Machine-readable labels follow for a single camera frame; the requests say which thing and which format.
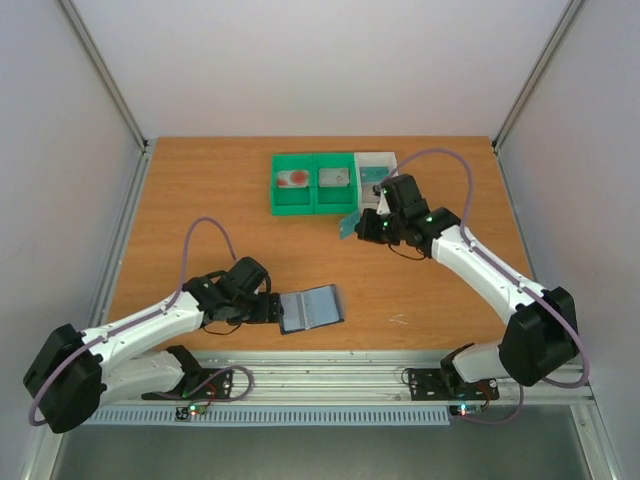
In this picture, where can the controller board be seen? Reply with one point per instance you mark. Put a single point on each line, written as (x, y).
(466, 410)
(187, 413)

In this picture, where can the aluminium front rail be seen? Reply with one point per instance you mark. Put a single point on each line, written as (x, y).
(358, 377)

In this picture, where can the right aluminium frame post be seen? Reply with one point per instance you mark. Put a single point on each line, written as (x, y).
(550, 49)

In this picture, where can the right controller board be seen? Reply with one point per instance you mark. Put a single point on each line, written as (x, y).
(466, 410)

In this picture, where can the green bin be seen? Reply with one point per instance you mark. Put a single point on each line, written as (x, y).
(291, 202)
(335, 201)

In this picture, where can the grey slotted cable duct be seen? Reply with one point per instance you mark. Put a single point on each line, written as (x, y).
(273, 416)

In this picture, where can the grey white card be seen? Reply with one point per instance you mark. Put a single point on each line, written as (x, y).
(333, 177)

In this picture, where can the left controller board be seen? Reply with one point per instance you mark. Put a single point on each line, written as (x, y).
(187, 413)

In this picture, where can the middle green bin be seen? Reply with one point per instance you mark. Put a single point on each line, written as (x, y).
(335, 201)

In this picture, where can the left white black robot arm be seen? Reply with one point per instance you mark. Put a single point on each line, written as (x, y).
(77, 372)

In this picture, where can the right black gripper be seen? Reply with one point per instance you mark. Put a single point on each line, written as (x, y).
(367, 226)

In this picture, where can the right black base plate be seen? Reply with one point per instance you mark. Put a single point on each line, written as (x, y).
(428, 384)

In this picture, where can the blue leather card holder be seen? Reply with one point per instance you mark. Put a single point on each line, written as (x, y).
(311, 309)

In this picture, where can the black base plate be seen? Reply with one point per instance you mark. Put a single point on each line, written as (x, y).
(428, 384)
(220, 382)

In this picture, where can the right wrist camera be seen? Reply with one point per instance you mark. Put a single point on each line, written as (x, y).
(382, 207)

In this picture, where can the aluminium frame post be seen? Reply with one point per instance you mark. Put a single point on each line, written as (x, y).
(550, 49)
(91, 49)

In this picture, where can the white bin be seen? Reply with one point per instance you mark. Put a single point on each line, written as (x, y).
(366, 197)

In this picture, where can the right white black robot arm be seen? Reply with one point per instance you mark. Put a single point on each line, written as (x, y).
(540, 324)

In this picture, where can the left green bin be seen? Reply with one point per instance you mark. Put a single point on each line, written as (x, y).
(291, 202)

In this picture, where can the card with red circles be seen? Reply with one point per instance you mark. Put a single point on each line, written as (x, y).
(292, 179)

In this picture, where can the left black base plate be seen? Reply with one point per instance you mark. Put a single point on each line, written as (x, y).
(220, 382)

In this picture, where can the teal VIP card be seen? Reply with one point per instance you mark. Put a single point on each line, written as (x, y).
(347, 225)
(373, 174)

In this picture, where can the left aluminium frame post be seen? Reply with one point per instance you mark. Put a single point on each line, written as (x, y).
(91, 49)

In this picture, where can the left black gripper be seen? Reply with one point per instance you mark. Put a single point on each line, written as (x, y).
(269, 311)

